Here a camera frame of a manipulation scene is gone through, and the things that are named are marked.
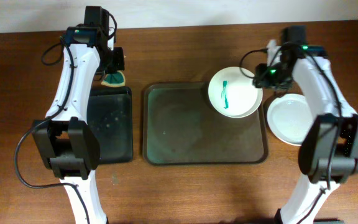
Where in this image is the white plate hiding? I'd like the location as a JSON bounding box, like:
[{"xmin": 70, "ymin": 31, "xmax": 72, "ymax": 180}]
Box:
[
  {"xmin": 266, "ymin": 93, "xmax": 313, "ymax": 146},
  {"xmin": 208, "ymin": 67, "xmax": 263, "ymax": 118}
]

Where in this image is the green yellow sponge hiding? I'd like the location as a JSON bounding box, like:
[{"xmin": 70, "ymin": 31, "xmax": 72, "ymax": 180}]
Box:
[{"xmin": 101, "ymin": 70, "xmax": 126, "ymax": 88}]

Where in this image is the large dark serving tray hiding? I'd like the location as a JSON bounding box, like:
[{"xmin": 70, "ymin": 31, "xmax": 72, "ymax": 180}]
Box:
[{"xmin": 142, "ymin": 82, "xmax": 269, "ymax": 166}]

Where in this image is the small black tray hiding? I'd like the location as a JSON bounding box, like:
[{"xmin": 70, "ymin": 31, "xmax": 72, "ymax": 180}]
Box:
[{"xmin": 87, "ymin": 86, "xmax": 133, "ymax": 165}]

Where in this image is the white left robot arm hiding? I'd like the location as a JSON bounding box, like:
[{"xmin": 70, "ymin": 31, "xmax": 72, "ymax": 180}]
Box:
[{"xmin": 31, "ymin": 6, "xmax": 124, "ymax": 223}]

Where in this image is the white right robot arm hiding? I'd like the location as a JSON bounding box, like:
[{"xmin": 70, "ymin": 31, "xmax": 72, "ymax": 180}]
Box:
[{"xmin": 252, "ymin": 26, "xmax": 358, "ymax": 223}]

